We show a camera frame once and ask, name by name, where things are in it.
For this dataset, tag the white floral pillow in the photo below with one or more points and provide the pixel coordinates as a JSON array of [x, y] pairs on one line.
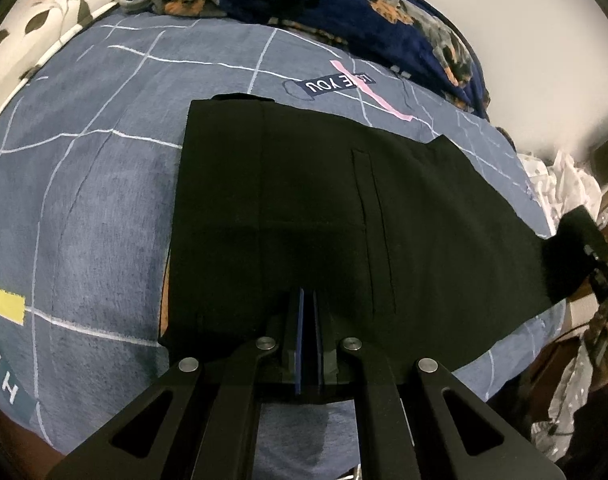
[[39, 20]]

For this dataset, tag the clear plastic bag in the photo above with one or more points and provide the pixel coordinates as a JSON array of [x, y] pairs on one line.
[[569, 400]]

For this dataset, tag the blue grid bed sheet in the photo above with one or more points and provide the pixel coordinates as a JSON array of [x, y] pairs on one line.
[[84, 200]]

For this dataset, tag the navy dog print blanket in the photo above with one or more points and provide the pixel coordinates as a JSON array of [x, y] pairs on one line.
[[334, 0]]

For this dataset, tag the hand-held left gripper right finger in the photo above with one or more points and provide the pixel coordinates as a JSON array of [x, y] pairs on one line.
[[318, 341]]

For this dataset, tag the black pants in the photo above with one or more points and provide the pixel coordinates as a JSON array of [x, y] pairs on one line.
[[284, 200]]

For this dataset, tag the white crumpled clothes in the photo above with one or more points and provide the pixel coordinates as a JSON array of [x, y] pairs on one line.
[[559, 185]]

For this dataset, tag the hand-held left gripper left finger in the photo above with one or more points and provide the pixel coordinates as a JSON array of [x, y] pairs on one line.
[[299, 340]]

